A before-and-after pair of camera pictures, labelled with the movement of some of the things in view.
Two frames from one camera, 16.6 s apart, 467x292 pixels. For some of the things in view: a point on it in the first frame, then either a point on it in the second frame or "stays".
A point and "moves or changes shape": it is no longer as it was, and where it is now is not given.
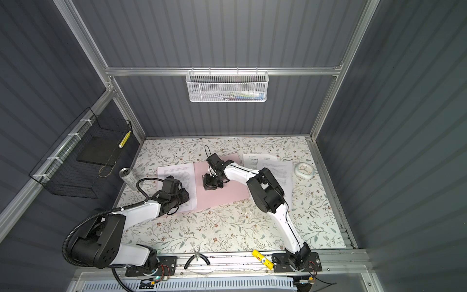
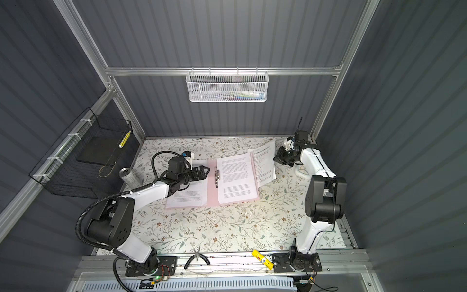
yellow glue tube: x=264 y=261 stays
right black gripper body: x=214 y=182 -> x=286 y=157
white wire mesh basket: x=227 y=86 stays
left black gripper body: x=180 y=198 -> x=186 y=177
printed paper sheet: x=184 y=172 moves or changes shape
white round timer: x=304 y=171 stays
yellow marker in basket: x=121 y=144 stays
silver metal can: x=129 y=179 stays
